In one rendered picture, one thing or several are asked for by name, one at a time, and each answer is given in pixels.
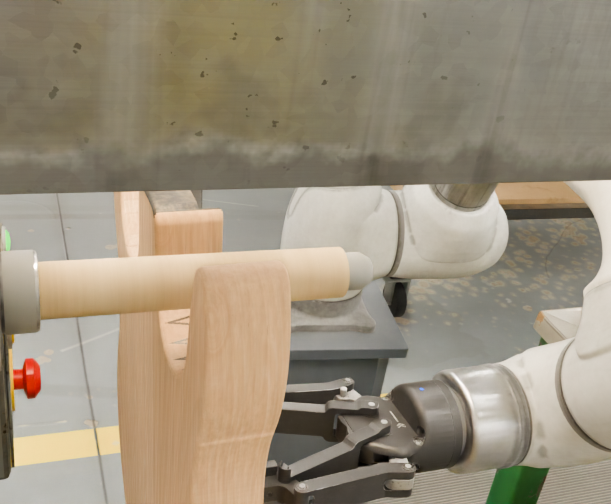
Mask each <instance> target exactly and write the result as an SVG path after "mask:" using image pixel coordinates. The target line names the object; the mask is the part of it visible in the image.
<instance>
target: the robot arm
mask: <svg viewBox="0 0 611 504"><path fill-rule="evenodd" d="M563 182H564V183H566V184H567V185H568V186H569V187H570V188H571V189H572V190H573V191H574V192H575V193H577V194H578V195H579V196H580V197H581V198H582V199H583V201H584V202H585V203H586V204H587V205H588V207H589V208H590V210H591V211H592V213H593V215H594V217H595V219H596V221H597V224H598V227H599V231H600V234H601V239H602V250H603V256H602V264H601V268H600V270H599V272H598V274H597V276H596V277H595V278H594V280H593V281H592V282H591V283H589V284H588V285H587V286H586V287H585V289H584V291H583V294H584V302H583V309H582V315H581V320H580V324H579V328H578V330H577V333H576V336H575V337H573V338H570V339H566V340H563V341H559V342H556V343H551V344H547V345H543V346H538V347H534V348H530V349H528V350H526V351H525V352H523V353H522V354H518V355H515V356H513V357H511V358H509V359H507V360H505V361H502V362H499V363H495V364H490V363H487V364H481V365H478V366H472V367H464V368H455V369H447V370H442V371H440V372H438V373H437V374H435V375H434V376H433V378H432V379H431V380H424V381H416V382H408V383H401V384H398V385H397V386H395V387H394V388H393V389H392V390H391V391H390V392H389V393H388V394H387V395H386V396H384V397H375V396H368V395H366V396H361V395H360V394H358V393H357V392H356V391H355V390H354V380H353V379H351V378H342V379H338V380H335V381H332V382H326V383H310V384H293V385H286V391H285V396H284V402H283V406H282V410H281V414H280V418H279V421H278V424H277V426H276V429H275V432H274V433H283V434H297V435H310V436H322V437H323V438H324V440H326V441H328V442H339V444H336V445H334V446H332V447H329V448H327V449H325V450H323V451H320V452H318V453H316V454H313V455H311V456H309V457H307V458H305V459H302V460H300V461H298V462H295V463H293V464H291V465H289V466H287V465H286V464H285V463H283V464H282V461H280V462H279V464H278V465H277V463H276V461H275V460H271V461H267V464H266V471H265V481H264V500H263V503H265V502H271V501H277V502H279V503H281V504H361V503H365V502H369V501H373V500H376V499H380V498H408V497H410V496H411V495H412V489H413V483H414V477H415V473H422V472H428V471H434V470H440V469H448V470H449V471H450V472H453V473H455V474H468V473H474V472H480V471H486V470H492V469H505V468H509V467H512V466H529V467H534V468H550V467H570V466H580V465H587V464H592V463H598V462H602V461H606V460H610V459H611V180H603V181H563ZM498 184H499V183H476V184H434V185H405V186H404V187H403V189H402V190H385V189H382V187H381V186H349V187H307V188H296V189H295V191H294V193H293V195H292V198H291V200H290V203H289V206H288V209H287V212H286V216H285V221H284V226H283V232H282V238H281V247H280V250H283V249H303V248H323V247H341V248H342V249H343V250H344V252H345V253H349V252H360V253H361V254H363V255H365V256H367V257H368V258H369V259H370V260H371V262H372V266H373V278H372V281H373V280H376V279H379V278H381V277H398V278H407V279H452V278H462V277H467V276H471V275H474V274H477V273H479V272H482V271H484V270H486V269H488V268H489V267H491V266H493V265H494V264H495V263H496V262H497V261H498V260H499V259H500V257H501V256H502V254H503V253H504V251H505V248H506V246H507V242H508V221H507V217H506V214H505V212H504V210H503V209H502V207H501V206H500V204H499V202H498V198H497V195H496V193H495V189H496V187H497V185H498ZM375 327H376V322H375V320H374V319H373V318H372V317H371V316H370V315H369V313H368V311H367V309H366V307H365V305H364V302H363V300H362V289H361V290H351V291H347V293H346V295H345V296H344V297H342V298H329V299H315V300H302V301H291V333H294V332H312V331H355V332H361V333H373V332H374V331H375ZM339 413H340V414H339ZM336 414H339V415H338V418H337V426H336V429H334V420H335V415H336ZM277 471H278V475H277ZM310 496H313V500H309V497H310Z"/></svg>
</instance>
